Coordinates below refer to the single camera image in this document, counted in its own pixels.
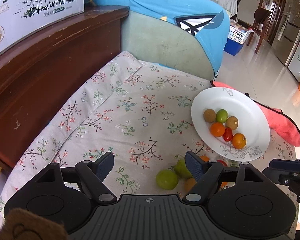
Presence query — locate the small orange mandarin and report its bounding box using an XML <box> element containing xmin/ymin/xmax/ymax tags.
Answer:
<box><xmin>200</xmin><ymin>155</ymin><xmax>210</xmax><ymax>162</ymax></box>

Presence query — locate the red tomato near gripper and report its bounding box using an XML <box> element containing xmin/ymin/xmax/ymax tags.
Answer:
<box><xmin>217</xmin><ymin>160</ymin><xmax>228</xmax><ymax>167</ymax></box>

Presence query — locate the orange mandarin under finger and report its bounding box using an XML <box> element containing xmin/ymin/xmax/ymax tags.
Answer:
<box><xmin>184</xmin><ymin>178</ymin><xmax>196</xmax><ymax>193</ymax></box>

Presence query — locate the red cherry tomato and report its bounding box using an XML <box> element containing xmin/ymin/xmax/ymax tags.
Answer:
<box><xmin>223</xmin><ymin>127</ymin><xmax>233</xmax><ymax>142</ymax></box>

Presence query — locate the orange mandarin left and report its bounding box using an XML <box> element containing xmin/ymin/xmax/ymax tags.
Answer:
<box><xmin>210</xmin><ymin>122</ymin><xmax>225</xmax><ymax>137</ymax></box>

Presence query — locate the orange mandarin right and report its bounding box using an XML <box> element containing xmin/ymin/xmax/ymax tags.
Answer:
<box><xmin>231</xmin><ymin>133</ymin><xmax>247</xmax><ymax>150</ymax></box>

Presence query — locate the pink fleece cloth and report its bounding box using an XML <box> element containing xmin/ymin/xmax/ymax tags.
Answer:
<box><xmin>212</xmin><ymin>80</ymin><xmax>300</xmax><ymax>148</ymax></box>

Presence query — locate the brown kiwi right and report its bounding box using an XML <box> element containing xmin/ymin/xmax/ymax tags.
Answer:
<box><xmin>225</xmin><ymin>116</ymin><xmax>238</xmax><ymax>131</ymax></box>

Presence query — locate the brown kiwi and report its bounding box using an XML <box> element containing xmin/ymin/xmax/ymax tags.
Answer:
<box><xmin>225</xmin><ymin>116</ymin><xmax>238</xmax><ymax>131</ymax></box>
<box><xmin>203</xmin><ymin>109</ymin><xmax>216</xmax><ymax>124</ymax></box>

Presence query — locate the brown kiwi left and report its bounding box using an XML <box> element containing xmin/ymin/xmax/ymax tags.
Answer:
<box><xmin>203</xmin><ymin>109</ymin><xmax>216</xmax><ymax>124</ymax></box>

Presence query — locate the green lime on plate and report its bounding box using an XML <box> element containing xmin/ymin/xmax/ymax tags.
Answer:
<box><xmin>216</xmin><ymin>109</ymin><xmax>228</xmax><ymax>124</ymax></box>

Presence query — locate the white ceramic plate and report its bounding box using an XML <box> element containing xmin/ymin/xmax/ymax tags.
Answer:
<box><xmin>191</xmin><ymin>87</ymin><xmax>270</xmax><ymax>162</ymax></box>

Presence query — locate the floral tablecloth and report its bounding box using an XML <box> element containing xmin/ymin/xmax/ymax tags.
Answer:
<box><xmin>0</xmin><ymin>51</ymin><xmax>299</xmax><ymax>233</ymax></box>

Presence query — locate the brown plush glove cuff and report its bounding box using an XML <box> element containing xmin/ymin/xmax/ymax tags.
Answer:
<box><xmin>0</xmin><ymin>208</ymin><xmax>68</xmax><ymax>240</ymax></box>

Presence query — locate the blue plastic storage bin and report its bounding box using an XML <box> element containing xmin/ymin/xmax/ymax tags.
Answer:
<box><xmin>224</xmin><ymin>38</ymin><xmax>243</xmax><ymax>56</ymax></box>

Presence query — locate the green sofa armrest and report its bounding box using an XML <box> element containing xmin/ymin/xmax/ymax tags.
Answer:
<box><xmin>121</xmin><ymin>11</ymin><xmax>215</xmax><ymax>80</ymax></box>

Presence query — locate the white lattice basket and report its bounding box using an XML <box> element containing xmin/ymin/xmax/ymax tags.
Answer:
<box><xmin>228</xmin><ymin>19</ymin><xmax>254</xmax><ymax>44</ymax></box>

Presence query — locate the silver refrigerator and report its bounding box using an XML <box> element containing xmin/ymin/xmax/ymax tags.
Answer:
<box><xmin>273</xmin><ymin>0</ymin><xmax>300</xmax><ymax>67</ymax></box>

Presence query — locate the blue printed blanket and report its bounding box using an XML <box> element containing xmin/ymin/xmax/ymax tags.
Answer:
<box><xmin>84</xmin><ymin>0</ymin><xmax>230</xmax><ymax>74</ymax></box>

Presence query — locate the dark wooden chair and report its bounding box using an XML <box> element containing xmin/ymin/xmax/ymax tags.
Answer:
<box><xmin>247</xmin><ymin>8</ymin><xmax>271</xmax><ymax>54</ymax></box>

